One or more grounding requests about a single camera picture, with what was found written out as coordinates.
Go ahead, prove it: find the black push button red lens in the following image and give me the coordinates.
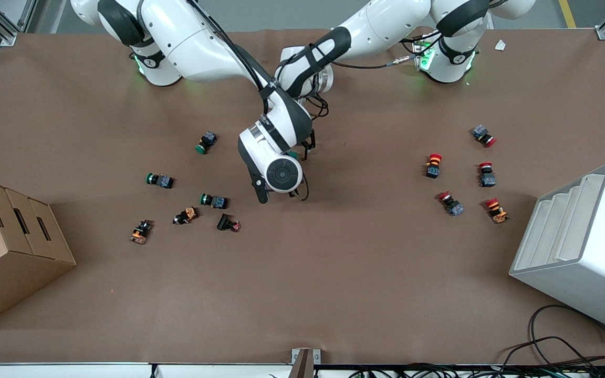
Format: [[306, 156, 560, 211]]
[[216, 213, 242, 233]]

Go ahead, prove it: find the orange-bodied black push button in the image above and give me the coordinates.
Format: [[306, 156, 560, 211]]
[[129, 219, 153, 245], [172, 206, 199, 226]]

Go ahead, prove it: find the red mushroom button grey body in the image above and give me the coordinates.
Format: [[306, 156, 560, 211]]
[[437, 191, 465, 217], [472, 124, 497, 148], [478, 162, 497, 188]]

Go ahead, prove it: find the red mushroom button orange body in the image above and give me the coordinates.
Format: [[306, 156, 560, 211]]
[[485, 197, 509, 224]]

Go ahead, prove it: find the brown cardboard box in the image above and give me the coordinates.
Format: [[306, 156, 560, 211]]
[[0, 175, 77, 330]]

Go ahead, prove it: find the white stepped plastic rack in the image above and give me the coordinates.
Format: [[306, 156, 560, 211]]
[[509, 162, 605, 338]]

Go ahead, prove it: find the metal table edge bracket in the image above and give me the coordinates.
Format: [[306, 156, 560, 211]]
[[291, 348, 322, 378]]

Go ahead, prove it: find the black cable bundle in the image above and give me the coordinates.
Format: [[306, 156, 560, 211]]
[[350, 361, 605, 378]]

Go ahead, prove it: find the black looped floor cable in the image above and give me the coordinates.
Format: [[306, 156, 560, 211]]
[[502, 304, 605, 368]]

